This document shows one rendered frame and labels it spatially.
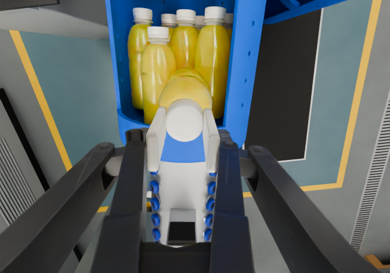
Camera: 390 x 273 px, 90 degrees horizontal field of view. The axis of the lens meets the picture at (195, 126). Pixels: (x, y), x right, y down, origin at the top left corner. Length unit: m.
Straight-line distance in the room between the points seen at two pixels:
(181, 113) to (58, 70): 1.65
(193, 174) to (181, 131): 0.53
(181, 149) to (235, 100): 0.12
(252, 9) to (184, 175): 0.56
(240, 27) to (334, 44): 1.56
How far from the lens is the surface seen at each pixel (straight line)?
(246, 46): 0.33
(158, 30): 0.39
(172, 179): 0.74
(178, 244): 0.73
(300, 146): 1.78
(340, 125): 2.07
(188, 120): 0.19
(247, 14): 0.33
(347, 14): 1.89
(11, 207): 2.00
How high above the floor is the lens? 1.52
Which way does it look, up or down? 68 degrees down
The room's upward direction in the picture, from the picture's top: 176 degrees clockwise
